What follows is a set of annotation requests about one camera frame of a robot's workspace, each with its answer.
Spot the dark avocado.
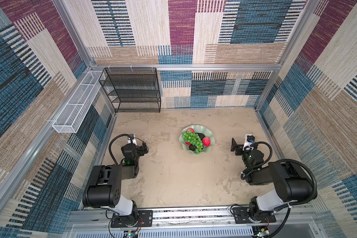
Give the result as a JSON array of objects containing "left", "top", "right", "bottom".
[
  {"left": 189, "top": 144, "right": 197, "bottom": 151},
  {"left": 197, "top": 133, "right": 205, "bottom": 140}
]

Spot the green fake grape bunch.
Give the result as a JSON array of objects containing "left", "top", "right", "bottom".
[{"left": 182, "top": 132, "right": 204, "bottom": 154}]

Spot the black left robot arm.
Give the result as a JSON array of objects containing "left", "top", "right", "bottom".
[{"left": 82, "top": 142, "right": 148, "bottom": 227}]

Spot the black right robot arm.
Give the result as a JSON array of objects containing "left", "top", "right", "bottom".
[{"left": 230, "top": 134, "right": 317, "bottom": 224}]

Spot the light green wavy fruit bowl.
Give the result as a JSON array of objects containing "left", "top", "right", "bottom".
[{"left": 179, "top": 125, "right": 215, "bottom": 155}]

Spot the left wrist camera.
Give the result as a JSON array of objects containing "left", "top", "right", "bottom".
[{"left": 128, "top": 134, "right": 137, "bottom": 145}]

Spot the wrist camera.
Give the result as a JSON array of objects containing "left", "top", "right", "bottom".
[
  {"left": 128, "top": 134, "right": 137, "bottom": 145},
  {"left": 244, "top": 134, "right": 255, "bottom": 151}
]

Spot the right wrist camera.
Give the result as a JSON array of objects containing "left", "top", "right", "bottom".
[{"left": 244, "top": 134, "right": 255, "bottom": 151}]

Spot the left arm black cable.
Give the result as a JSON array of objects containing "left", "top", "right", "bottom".
[{"left": 108, "top": 133, "right": 136, "bottom": 165}]

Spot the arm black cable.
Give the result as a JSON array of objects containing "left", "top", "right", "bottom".
[
  {"left": 108, "top": 133, "right": 136, "bottom": 165},
  {"left": 240, "top": 142, "right": 318, "bottom": 206}
]

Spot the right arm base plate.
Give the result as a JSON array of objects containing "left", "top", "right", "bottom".
[{"left": 231, "top": 206, "right": 276, "bottom": 224}]

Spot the black wire mesh shelf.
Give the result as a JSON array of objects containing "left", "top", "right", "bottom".
[{"left": 99, "top": 67, "right": 161, "bottom": 113}]

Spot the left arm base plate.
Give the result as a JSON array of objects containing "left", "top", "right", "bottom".
[{"left": 110, "top": 210, "right": 153, "bottom": 229}]

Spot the white wire mesh basket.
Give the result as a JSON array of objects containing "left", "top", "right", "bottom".
[{"left": 52, "top": 71, "right": 102, "bottom": 133}]

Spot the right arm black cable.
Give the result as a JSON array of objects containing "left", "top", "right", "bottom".
[{"left": 240, "top": 142, "right": 318, "bottom": 206}]

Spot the aluminium front rail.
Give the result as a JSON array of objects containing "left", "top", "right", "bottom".
[{"left": 62, "top": 205, "right": 325, "bottom": 238}]

